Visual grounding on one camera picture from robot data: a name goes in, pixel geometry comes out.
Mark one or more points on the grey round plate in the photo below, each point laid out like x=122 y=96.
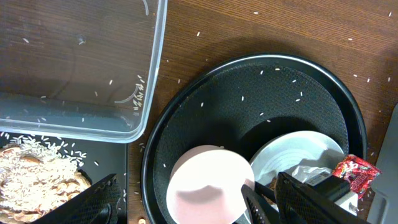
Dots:
x=300 y=148

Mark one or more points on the pink bowl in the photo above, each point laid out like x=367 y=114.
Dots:
x=205 y=186

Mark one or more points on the white tissue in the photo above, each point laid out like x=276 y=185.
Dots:
x=304 y=173

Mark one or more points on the rice and peanut pile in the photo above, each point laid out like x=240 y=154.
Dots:
x=38 y=176

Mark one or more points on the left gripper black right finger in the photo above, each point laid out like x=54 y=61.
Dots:
x=292 y=202

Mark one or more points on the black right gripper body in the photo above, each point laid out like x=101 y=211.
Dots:
x=335 y=189

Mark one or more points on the grey dishwasher rack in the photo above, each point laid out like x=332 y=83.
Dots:
x=384 y=206

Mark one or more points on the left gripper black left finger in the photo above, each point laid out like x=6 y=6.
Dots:
x=96 y=205

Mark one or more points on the round black tray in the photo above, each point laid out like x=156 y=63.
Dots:
x=241 y=105

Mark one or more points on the clear plastic bin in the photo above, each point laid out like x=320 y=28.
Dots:
x=80 y=69

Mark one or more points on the red snack wrapper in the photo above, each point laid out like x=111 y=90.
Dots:
x=358 y=172

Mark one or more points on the black rectangular tray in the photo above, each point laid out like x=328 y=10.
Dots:
x=99 y=160

